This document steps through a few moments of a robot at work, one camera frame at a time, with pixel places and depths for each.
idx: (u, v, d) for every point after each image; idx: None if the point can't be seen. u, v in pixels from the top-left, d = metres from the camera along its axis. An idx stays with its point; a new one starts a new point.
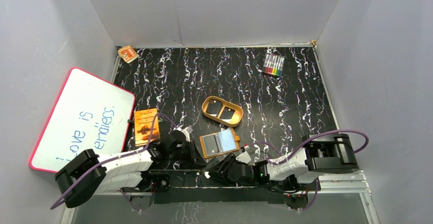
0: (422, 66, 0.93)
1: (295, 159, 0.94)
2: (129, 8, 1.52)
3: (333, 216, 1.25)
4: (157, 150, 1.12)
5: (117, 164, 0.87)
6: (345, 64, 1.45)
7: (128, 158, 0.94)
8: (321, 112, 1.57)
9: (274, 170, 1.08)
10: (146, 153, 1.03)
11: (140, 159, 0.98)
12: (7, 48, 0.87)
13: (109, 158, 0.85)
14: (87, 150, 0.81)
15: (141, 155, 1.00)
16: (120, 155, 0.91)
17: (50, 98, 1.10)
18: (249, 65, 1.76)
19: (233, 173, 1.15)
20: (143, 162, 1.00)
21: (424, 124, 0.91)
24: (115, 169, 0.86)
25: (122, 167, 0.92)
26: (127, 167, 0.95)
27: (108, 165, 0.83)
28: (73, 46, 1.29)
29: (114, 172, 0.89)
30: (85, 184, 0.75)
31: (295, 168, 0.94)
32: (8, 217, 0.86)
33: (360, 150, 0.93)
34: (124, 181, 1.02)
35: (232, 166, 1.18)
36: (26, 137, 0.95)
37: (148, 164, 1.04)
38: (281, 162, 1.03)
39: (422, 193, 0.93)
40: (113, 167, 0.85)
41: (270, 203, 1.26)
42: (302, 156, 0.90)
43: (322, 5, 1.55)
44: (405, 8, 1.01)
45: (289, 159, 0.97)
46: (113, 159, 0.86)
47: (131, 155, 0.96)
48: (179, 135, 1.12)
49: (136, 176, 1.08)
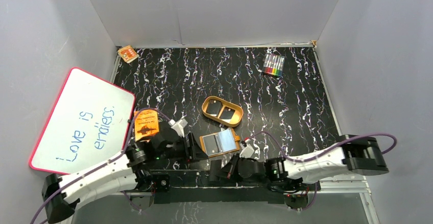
0: (421, 66, 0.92)
1: (327, 158, 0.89)
2: (130, 7, 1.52)
3: (333, 216, 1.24)
4: (143, 150, 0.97)
5: (80, 184, 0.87)
6: (345, 64, 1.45)
7: (96, 174, 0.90)
8: (321, 111, 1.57)
9: (294, 167, 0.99)
10: (121, 160, 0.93)
11: (112, 170, 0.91)
12: (7, 48, 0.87)
13: (70, 181, 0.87)
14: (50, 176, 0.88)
15: (115, 165, 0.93)
16: (85, 173, 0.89)
17: (50, 99, 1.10)
18: (249, 65, 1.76)
19: (244, 170, 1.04)
20: (119, 172, 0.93)
21: (424, 124, 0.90)
24: (80, 189, 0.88)
25: (93, 184, 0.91)
26: (102, 180, 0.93)
27: (70, 188, 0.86)
28: (73, 46, 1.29)
29: (86, 190, 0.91)
30: (52, 208, 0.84)
31: (327, 167, 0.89)
32: (9, 217, 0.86)
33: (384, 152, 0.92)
34: (115, 188, 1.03)
35: (242, 162, 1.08)
36: (26, 137, 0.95)
37: (128, 170, 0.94)
38: (306, 159, 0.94)
39: (422, 193, 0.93)
40: (75, 189, 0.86)
41: (270, 203, 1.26)
42: (338, 156, 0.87)
43: (322, 4, 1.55)
44: (404, 8, 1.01)
45: (319, 157, 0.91)
46: (75, 181, 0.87)
47: (101, 169, 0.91)
48: (172, 134, 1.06)
49: (128, 181, 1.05)
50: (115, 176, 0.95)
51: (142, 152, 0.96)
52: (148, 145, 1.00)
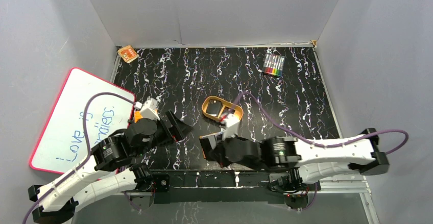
0: (421, 66, 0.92)
1: (353, 148, 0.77)
2: (130, 7, 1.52)
3: (333, 216, 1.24)
4: (114, 147, 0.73)
5: (54, 195, 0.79)
6: (345, 64, 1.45)
7: (66, 182, 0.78)
8: (321, 111, 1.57)
9: (310, 154, 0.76)
10: (90, 163, 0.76)
11: (79, 178, 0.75)
12: (7, 48, 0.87)
13: (44, 193, 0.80)
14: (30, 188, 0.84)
15: (83, 170, 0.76)
16: (56, 182, 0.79)
17: (50, 99, 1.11)
18: (249, 65, 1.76)
19: (233, 153, 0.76)
20: (90, 177, 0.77)
21: (424, 124, 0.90)
24: (57, 199, 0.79)
25: (70, 192, 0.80)
26: (78, 187, 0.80)
27: (47, 199, 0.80)
28: (73, 46, 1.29)
29: (67, 197, 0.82)
30: (38, 219, 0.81)
31: (349, 158, 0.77)
32: (9, 217, 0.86)
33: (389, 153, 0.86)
34: (114, 189, 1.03)
35: (232, 145, 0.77)
36: (26, 137, 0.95)
37: (100, 173, 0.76)
38: (330, 145, 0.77)
39: (422, 194, 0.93)
40: (52, 199, 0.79)
41: (270, 203, 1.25)
42: (365, 148, 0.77)
43: (322, 4, 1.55)
44: (404, 8, 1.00)
45: (345, 145, 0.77)
46: (48, 192, 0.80)
47: (70, 176, 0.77)
48: (147, 127, 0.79)
49: (125, 182, 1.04)
50: (90, 181, 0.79)
51: (110, 149, 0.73)
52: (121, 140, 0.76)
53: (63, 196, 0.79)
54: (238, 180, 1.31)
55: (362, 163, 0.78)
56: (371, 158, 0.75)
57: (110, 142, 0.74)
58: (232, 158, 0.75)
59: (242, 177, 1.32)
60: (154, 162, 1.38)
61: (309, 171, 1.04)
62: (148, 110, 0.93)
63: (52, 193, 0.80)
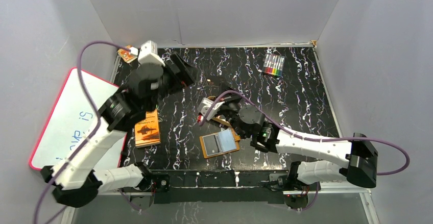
0: (421, 66, 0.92)
1: (330, 147, 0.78)
2: (130, 6, 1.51)
3: (334, 216, 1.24)
4: (121, 103, 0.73)
5: (71, 170, 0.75)
6: (345, 64, 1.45)
7: (80, 153, 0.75)
8: (321, 112, 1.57)
9: (290, 141, 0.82)
10: (101, 128, 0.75)
11: (94, 144, 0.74)
12: (7, 48, 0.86)
13: (58, 170, 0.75)
14: (41, 172, 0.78)
15: (96, 137, 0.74)
16: (69, 157, 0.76)
17: (50, 99, 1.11)
18: (249, 65, 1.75)
19: (245, 115, 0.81)
20: (105, 141, 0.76)
21: (424, 124, 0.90)
24: (75, 174, 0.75)
25: (86, 164, 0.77)
26: (93, 157, 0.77)
27: (63, 177, 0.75)
28: (73, 46, 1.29)
29: (83, 172, 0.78)
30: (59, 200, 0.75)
31: (323, 154, 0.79)
32: (9, 217, 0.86)
33: (389, 174, 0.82)
34: (126, 179, 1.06)
35: (248, 108, 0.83)
36: (26, 137, 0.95)
37: (114, 134, 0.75)
38: (308, 138, 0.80)
39: (422, 194, 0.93)
40: (69, 175, 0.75)
41: (270, 203, 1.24)
42: (343, 149, 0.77)
43: (322, 4, 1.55)
44: (404, 8, 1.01)
45: (322, 142, 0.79)
46: (63, 168, 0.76)
47: (83, 146, 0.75)
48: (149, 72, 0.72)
49: (136, 174, 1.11)
50: (105, 147, 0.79)
51: (118, 105, 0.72)
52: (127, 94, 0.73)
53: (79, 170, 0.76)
54: (238, 180, 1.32)
55: (343, 165, 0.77)
56: (344, 159, 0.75)
57: (118, 99, 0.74)
58: (242, 118, 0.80)
59: (242, 177, 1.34)
60: (154, 162, 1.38)
61: (306, 168, 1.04)
62: (150, 55, 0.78)
63: (67, 169, 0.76)
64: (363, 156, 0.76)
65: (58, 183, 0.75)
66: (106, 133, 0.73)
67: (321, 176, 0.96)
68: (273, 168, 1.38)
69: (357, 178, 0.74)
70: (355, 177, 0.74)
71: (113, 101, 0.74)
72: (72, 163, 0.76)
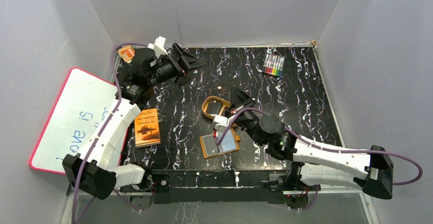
0: (421, 66, 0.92)
1: (349, 158, 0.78)
2: (130, 7, 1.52)
3: (334, 216, 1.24)
4: (134, 85, 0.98)
5: (102, 144, 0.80)
6: (345, 64, 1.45)
7: (109, 129, 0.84)
8: (321, 111, 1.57)
9: (308, 151, 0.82)
10: (123, 106, 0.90)
11: (121, 116, 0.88)
12: (7, 48, 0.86)
13: (89, 149, 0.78)
14: (65, 158, 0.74)
15: (120, 112, 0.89)
16: (98, 134, 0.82)
17: (50, 99, 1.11)
18: (249, 65, 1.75)
19: (266, 123, 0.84)
20: (128, 115, 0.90)
21: (424, 124, 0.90)
24: (105, 149, 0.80)
25: (114, 141, 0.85)
26: (118, 134, 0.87)
27: (95, 154, 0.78)
28: (73, 46, 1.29)
29: (110, 150, 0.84)
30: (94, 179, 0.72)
31: (341, 166, 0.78)
32: (9, 217, 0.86)
33: (404, 184, 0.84)
34: (131, 174, 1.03)
35: (269, 117, 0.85)
36: (25, 137, 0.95)
37: (135, 110, 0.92)
38: (327, 148, 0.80)
39: (422, 194, 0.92)
40: (101, 149, 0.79)
41: (270, 203, 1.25)
42: (363, 162, 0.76)
43: (323, 3, 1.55)
44: (404, 8, 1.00)
45: (341, 153, 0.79)
46: (94, 146, 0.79)
47: (111, 121, 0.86)
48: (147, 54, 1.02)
49: (138, 169, 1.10)
50: (126, 124, 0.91)
51: (133, 87, 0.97)
52: (135, 77, 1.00)
53: (110, 145, 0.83)
54: (238, 180, 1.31)
55: (361, 177, 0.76)
56: (363, 171, 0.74)
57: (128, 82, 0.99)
58: (263, 126, 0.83)
59: (242, 177, 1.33)
60: (154, 162, 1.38)
61: (311, 170, 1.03)
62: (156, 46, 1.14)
63: (96, 146, 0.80)
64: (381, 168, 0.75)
65: (92, 160, 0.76)
66: (131, 107, 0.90)
67: (329, 181, 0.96)
68: (273, 168, 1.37)
69: (375, 189, 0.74)
70: (374, 188, 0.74)
71: (126, 85, 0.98)
72: (102, 139, 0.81)
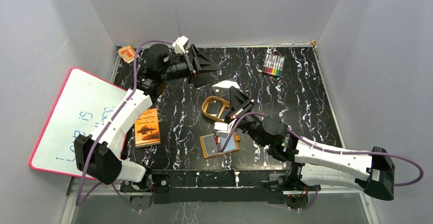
0: (421, 66, 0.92)
1: (350, 159, 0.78)
2: (130, 6, 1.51)
3: (333, 216, 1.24)
4: (148, 79, 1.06)
5: (114, 128, 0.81)
6: (345, 64, 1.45)
7: (121, 115, 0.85)
8: (321, 112, 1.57)
9: (309, 152, 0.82)
10: (138, 95, 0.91)
11: (135, 104, 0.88)
12: (7, 48, 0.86)
13: (101, 130, 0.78)
14: (76, 138, 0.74)
15: (134, 100, 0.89)
16: (111, 118, 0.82)
17: (50, 99, 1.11)
18: (249, 65, 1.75)
19: (269, 124, 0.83)
20: (141, 104, 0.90)
21: (424, 124, 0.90)
24: (117, 133, 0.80)
25: (125, 127, 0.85)
26: (129, 122, 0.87)
27: (106, 137, 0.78)
28: (73, 46, 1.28)
29: (120, 136, 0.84)
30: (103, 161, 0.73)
31: (343, 167, 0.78)
32: (9, 217, 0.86)
33: (407, 185, 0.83)
34: (134, 170, 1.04)
35: (272, 119, 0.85)
36: (25, 137, 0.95)
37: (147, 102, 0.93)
38: (329, 150, 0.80)
39: (422, 193, 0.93)
40: (112, 133, 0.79)
41: (270, 203, 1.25)
42: (364, 163, 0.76)
43: (323, 3, 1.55)
44: (405, 8, 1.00)
45: (343, 154, 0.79)
46: (106, 128, 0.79)
47: (123, 107, 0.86)
48: (160, 50, 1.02)
49: (141, 167, 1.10)
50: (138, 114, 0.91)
51: (147, 81, 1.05)
52: (149, 71, 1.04)
53: (120, 130, 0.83)
54: (238, 181, 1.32)
55: (362, 177, 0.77)
56: (365, 172, 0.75)
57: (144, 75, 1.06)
58: (266, 127, 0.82)
59: (242, 177, 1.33)
60: (154, 162, 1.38)
61: (312, 171, 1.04)
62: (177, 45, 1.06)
63: (108, 129, 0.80)
64: (382, 169, 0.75)
65: (103, 142, 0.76)
66: (145, 98, 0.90)
67: (329, 181, 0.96)
68: (273, 168, 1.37)
69: (375, 189, 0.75)
70: (374, 189, 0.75)
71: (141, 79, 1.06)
72: (115, 123, 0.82)
